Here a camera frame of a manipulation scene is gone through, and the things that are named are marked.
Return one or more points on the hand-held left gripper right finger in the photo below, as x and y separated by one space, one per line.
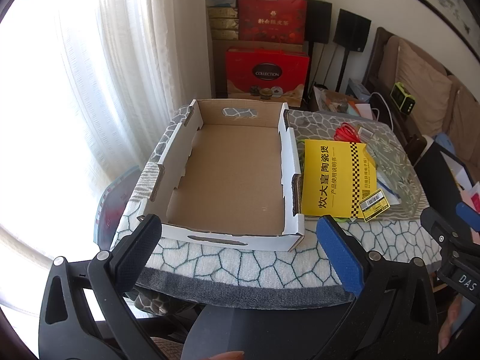
339 255

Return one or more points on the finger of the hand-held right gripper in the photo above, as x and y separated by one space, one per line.
470 221
444 228

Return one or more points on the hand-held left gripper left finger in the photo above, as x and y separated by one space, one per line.
144 240

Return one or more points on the yellow instruction booklet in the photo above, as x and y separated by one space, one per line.
337 172

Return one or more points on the shallow white cardboard box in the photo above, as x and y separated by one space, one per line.
225 165

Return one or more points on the person's right hand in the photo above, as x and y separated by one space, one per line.
453 322

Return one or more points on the clear plastic storage bin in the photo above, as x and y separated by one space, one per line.
108 210

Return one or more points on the yellow black tag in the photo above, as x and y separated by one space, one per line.
375 204

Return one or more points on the white paper slip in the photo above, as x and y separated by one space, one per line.
390 191

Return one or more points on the grey patterned blanket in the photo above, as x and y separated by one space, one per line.
243 266

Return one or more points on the green black device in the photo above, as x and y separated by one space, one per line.
403 97

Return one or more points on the white envelope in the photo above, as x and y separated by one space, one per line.
363 111

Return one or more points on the beige cushion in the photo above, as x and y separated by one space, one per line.
423 86

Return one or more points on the clear plastic bag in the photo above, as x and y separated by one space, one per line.
326 97

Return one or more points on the small blue white box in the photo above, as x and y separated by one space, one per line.
358 87

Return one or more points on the wooden sofa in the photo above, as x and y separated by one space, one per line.
378 63

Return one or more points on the white curtain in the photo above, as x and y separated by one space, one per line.
112 63

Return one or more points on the red gift bag with oval label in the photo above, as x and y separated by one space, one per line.
266 71

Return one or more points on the black speaker on stand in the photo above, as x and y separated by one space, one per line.
352 30
318 20

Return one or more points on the red floral gift bag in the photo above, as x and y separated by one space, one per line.
272 22

